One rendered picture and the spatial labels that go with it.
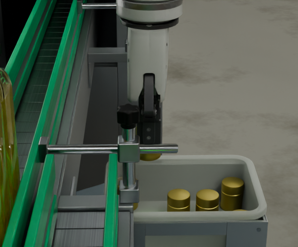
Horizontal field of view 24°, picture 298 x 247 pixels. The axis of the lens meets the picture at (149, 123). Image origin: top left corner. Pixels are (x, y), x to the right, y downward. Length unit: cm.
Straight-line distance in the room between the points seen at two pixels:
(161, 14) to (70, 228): 28
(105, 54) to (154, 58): 60
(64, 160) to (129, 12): 25
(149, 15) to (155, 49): 4
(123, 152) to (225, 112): 290
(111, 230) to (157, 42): 28
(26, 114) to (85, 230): 35
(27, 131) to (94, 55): 42
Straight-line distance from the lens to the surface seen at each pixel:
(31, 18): 137
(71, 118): 115
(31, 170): 81
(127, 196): 89
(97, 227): 86
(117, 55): 148
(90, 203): 90
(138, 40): 88
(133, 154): 86
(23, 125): 113
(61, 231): 86
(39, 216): 73
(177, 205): 105
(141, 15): 88
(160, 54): 89
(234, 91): 402
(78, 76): 131
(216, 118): 367
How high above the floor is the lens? 152
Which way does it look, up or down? 25 degrees down
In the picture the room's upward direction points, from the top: straight up
